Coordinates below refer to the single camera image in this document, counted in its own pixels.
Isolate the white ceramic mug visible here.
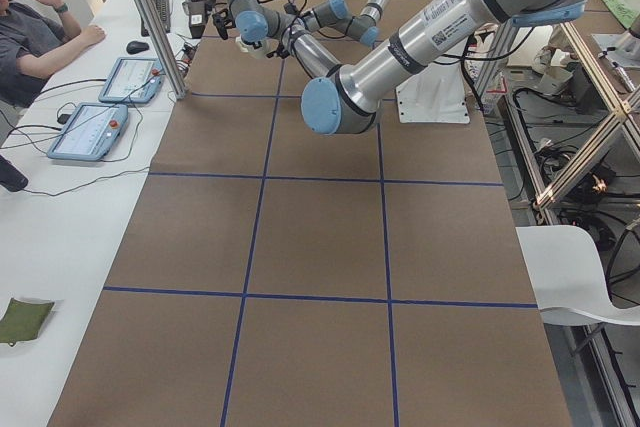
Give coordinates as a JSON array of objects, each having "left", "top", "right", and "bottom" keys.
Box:
[{"left": 235, "top": 36, "right": 269, "bottom": 59}]

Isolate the upper teach pendant tablet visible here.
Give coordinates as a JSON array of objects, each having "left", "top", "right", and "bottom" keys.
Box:
[{"left": 98, "top": 57, "right": 162, "bottom": 104}]

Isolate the teach pendant tablet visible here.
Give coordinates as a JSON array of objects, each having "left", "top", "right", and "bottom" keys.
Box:
[
  {"left": 98, "top": 57, "right": 162, "bottom": 104},
  {"left": 47, "top": 103, "right": 129, "bottom": 162}
]

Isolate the black computer mouse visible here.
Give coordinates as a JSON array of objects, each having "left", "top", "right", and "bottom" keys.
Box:
[{"left": 125, "top": 40, "right": 150, "bottom": 55}]

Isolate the lower teach pendant tablet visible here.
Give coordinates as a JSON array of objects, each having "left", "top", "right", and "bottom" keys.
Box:
[{"left": 47, "top": 103, "right": 129, "bottom": 162}]

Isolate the black keyboard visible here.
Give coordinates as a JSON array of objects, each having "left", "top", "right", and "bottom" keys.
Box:
[{"left": 153, "top": 0, "right": 171, "bottom": 33}]

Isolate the person in grey shirt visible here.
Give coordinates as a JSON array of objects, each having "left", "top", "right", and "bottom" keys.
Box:
[{"left": 1, "top": 0, "right": 106, "bottom": 108}]

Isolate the green bean bag pouch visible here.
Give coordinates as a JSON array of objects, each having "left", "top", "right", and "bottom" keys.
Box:
[{"left": 1, "top": 298, "right": 55, "bottom": 346}]

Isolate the white central pedestal column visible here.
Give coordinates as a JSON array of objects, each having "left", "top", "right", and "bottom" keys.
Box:
[{"left": 394, "top": 0, "right": 506, "bottom": 125}]

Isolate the aluminium frame post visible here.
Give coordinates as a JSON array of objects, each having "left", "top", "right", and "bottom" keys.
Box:
[{"left": 134, "top": 0, "right": 187, "bottom": 100}]

